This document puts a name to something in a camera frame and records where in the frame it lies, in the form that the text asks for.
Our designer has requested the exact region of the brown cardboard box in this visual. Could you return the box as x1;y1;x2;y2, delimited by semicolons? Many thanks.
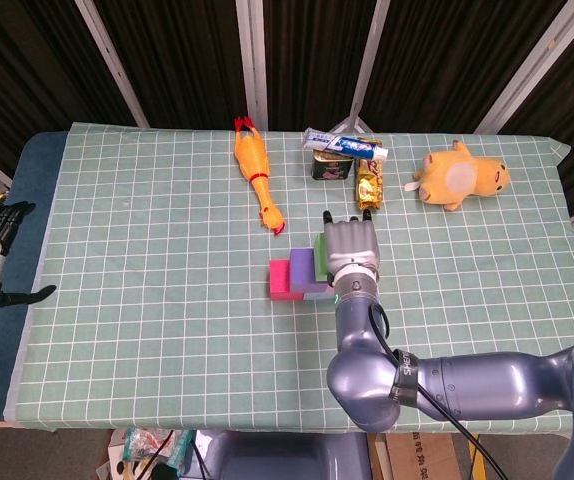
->
369;432;488;480

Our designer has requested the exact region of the blue table padding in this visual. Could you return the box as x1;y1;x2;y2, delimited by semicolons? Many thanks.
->
0;130;68;421

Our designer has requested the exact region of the green checked tablecloth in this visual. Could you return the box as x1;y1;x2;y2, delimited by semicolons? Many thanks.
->
4;122;574;434

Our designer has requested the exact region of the dark brown curtain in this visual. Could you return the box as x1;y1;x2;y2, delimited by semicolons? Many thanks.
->
0;0;574;236

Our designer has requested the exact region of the purple foam cube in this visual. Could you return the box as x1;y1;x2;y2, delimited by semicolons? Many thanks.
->
288;248;319;294

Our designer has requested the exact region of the dark luncheon meat tin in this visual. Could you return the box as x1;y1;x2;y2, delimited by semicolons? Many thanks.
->
310;149;356;181

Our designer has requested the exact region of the yellow plush animal toy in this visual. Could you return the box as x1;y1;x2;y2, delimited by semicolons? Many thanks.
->
406;139;512;212

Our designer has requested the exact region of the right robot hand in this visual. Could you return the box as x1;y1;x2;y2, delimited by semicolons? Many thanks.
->
321;209;382;287

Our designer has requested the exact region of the red foam cube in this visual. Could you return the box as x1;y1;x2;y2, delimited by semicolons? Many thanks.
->
268;258;304;302

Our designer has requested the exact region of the gold snack package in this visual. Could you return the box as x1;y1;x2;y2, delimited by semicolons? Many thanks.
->
354;137;386;212

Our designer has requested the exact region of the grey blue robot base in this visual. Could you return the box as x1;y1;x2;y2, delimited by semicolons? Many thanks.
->
186;430;373;480

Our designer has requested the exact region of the yellow rubber chicken toy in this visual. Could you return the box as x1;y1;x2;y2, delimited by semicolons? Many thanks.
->
232;115;287;237

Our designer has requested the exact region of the green foam cube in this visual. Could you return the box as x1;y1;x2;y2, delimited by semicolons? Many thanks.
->
313;233;331;283

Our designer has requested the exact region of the white blue toothpaste tube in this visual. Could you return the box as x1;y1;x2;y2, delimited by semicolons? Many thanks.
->
301;127;389;161

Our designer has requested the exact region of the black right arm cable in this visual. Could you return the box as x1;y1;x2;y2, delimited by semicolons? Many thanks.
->
368;303;511;480

